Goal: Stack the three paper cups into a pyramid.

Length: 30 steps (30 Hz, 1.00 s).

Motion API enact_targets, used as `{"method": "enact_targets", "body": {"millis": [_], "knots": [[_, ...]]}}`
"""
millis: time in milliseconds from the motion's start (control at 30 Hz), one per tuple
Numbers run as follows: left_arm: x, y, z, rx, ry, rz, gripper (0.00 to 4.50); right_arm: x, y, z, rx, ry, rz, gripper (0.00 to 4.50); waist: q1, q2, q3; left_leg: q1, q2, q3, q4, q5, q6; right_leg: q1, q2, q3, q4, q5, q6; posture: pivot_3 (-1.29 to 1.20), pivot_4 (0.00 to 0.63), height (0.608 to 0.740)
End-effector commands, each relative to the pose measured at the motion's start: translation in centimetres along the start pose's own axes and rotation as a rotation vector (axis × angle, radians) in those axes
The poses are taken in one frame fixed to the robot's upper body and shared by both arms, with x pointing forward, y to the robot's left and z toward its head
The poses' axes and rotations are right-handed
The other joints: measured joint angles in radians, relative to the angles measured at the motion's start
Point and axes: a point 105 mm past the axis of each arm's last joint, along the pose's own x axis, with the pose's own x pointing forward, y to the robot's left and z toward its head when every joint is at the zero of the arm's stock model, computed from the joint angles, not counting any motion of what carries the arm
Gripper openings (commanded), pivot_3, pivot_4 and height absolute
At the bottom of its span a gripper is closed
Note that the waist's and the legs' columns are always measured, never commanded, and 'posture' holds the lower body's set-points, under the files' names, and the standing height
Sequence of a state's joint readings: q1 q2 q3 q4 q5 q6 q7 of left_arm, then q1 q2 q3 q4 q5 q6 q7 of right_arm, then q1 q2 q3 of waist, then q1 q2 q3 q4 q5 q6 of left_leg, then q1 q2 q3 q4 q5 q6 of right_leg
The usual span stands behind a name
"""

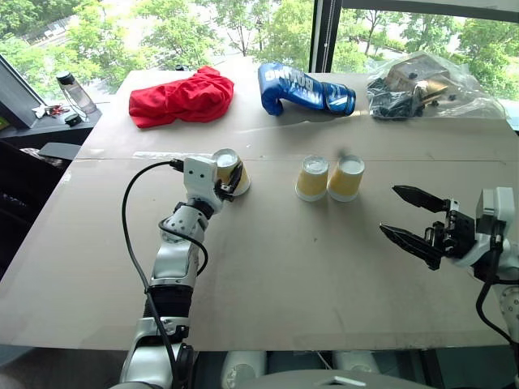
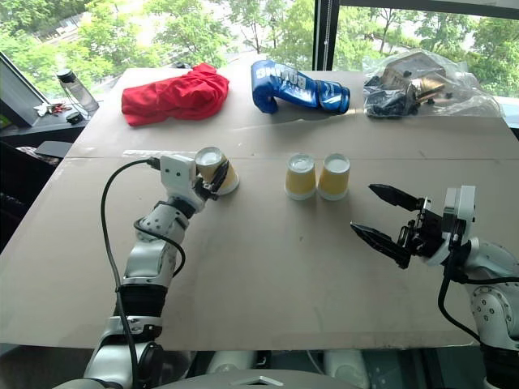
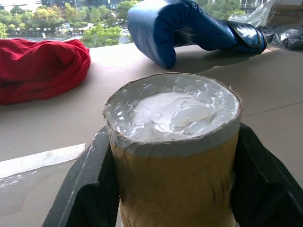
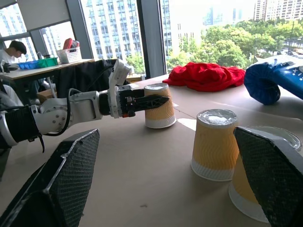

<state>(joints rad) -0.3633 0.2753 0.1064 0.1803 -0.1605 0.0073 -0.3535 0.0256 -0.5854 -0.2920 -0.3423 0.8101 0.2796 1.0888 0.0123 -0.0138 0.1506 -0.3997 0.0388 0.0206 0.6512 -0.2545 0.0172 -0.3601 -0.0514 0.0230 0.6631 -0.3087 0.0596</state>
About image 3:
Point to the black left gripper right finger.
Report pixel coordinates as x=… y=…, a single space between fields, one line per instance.
x=265 y=189

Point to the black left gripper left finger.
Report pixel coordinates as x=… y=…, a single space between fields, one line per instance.
x=93 y=196

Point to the brown paper cup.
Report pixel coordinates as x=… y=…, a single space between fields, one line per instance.
x=175 y=170

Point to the red cloth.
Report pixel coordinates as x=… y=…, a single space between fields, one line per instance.
x=40 y=68

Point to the black plastic bag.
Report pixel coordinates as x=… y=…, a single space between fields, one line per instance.
x=285 y=36

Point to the clear plastic bag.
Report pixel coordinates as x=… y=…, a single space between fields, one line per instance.
x=255 y=13

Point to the blue boxing glove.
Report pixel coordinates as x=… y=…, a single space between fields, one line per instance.
x=180 y=26

